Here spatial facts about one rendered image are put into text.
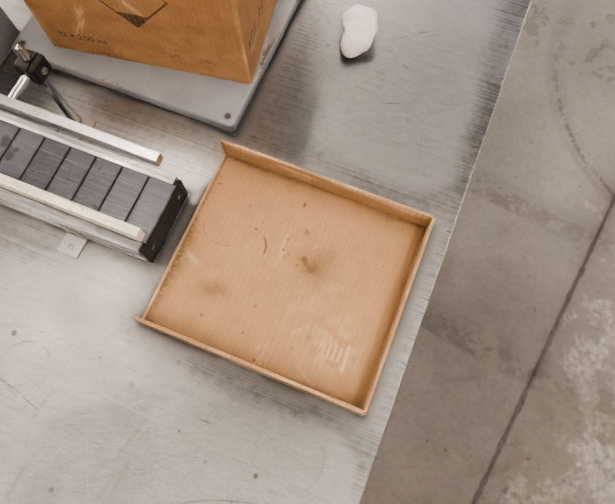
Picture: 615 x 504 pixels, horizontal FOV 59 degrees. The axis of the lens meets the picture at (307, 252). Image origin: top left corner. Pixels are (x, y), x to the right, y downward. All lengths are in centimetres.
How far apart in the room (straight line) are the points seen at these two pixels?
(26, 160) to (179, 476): 44
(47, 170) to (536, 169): 143
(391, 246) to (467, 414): 91
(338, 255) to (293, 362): 15
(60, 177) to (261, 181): 26
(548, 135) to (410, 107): 111
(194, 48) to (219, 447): 51
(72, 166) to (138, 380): 29
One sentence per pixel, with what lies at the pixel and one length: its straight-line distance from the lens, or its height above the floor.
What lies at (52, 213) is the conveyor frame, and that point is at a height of 88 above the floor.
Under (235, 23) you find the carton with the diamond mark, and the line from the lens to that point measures 71.
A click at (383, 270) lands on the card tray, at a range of 71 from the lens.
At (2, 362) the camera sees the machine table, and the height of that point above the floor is 83.
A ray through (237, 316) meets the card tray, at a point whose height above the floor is 83.
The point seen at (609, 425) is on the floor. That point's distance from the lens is 170.
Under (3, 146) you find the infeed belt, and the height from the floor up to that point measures 88.
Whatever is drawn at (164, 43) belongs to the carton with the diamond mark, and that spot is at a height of 91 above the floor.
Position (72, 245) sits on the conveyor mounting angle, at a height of 83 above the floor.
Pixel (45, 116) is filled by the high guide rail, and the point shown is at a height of 96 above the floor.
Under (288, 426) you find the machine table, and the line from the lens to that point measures 68.
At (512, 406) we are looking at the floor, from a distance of 160.
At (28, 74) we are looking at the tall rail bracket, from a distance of 76.
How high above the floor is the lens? 151
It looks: 72 degrees down
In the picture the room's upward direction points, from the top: 2 degrees counter-clockwise
